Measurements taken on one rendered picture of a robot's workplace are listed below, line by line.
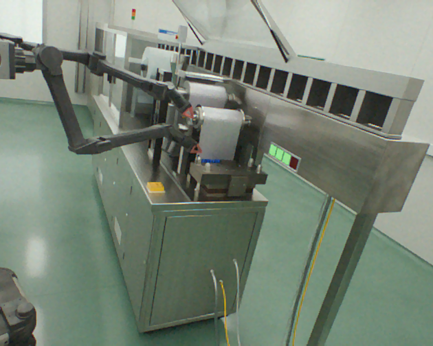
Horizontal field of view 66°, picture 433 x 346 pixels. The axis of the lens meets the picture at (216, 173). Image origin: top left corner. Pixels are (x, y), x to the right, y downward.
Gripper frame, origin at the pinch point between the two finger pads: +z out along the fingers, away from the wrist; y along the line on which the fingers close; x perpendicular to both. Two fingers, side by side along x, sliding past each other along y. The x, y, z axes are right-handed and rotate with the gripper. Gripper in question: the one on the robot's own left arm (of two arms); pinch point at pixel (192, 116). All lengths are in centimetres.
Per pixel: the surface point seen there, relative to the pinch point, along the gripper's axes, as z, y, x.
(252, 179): 38.8, 26.4, 1.2
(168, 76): -13.9, -29.6, 6.9
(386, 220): 274, -29, 97
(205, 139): 12.8, 5.3, -2.4
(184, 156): 16.4, -2.3, -17.4
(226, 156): 30.3, 6.2, 0.2
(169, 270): 40, 33, -64
